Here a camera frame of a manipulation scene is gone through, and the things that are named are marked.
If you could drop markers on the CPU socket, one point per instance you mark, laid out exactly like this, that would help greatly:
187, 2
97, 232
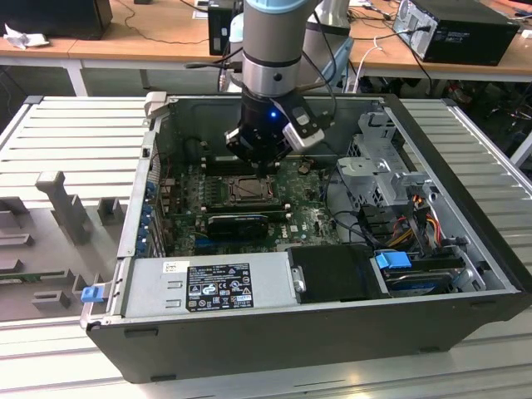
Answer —
228, 199

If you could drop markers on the blue case latch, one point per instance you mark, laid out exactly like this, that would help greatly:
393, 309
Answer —
91, 295

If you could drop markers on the round coin cell battery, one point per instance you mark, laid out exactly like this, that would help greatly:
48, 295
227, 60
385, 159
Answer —
302, 168

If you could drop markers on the crumpled white paper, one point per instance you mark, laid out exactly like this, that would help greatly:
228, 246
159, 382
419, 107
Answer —
25, 39

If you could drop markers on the black graphics card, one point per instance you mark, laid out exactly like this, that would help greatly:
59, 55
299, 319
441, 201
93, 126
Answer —
237, 228

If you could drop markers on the grey power supply unit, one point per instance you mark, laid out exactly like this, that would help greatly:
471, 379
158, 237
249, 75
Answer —
145, 291

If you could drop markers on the black desktop computer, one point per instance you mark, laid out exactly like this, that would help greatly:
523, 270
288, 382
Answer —
469, 37

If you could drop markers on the black RAM slots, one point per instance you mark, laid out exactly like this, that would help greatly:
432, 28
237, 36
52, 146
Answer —
249, 208
220, 166

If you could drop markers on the large black box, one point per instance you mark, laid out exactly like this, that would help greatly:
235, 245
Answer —
54, 16

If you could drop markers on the black PC case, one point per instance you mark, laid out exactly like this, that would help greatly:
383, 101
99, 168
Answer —
249, 349

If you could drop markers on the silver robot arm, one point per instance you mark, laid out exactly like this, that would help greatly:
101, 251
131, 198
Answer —
270, 41

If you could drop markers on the white metal frame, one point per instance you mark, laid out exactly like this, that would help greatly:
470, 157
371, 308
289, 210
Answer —
523, 151

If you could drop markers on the black computer tower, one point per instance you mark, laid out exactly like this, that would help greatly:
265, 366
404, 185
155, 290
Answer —
218, 33

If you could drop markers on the grey parts rack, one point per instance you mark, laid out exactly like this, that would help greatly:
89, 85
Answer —
41, 232

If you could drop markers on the silver metal drive cage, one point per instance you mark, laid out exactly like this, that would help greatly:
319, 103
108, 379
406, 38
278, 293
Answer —
361, 166

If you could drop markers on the green motherboard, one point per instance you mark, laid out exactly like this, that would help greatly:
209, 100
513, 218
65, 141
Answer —
307, 224

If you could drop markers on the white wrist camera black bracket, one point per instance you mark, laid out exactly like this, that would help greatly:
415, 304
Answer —
305, 133

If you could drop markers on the wooden desk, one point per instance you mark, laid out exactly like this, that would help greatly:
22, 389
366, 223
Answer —
124, 45

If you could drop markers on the pale blue teach pendant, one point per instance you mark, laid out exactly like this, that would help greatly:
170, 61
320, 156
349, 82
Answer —
343, 58

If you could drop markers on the hard disk in blue carrier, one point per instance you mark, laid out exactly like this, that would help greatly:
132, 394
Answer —
392, 262

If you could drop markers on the green RAM stick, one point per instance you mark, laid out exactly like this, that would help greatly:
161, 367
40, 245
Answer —
21, 277

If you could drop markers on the silver CPU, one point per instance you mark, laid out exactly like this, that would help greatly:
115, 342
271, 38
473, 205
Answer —
249, 190

